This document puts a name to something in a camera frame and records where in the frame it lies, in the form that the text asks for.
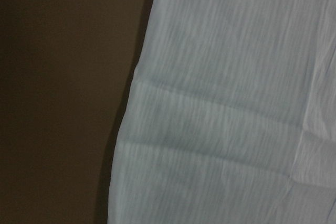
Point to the light blue button shirt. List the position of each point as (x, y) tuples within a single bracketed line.
[(230, 116)]

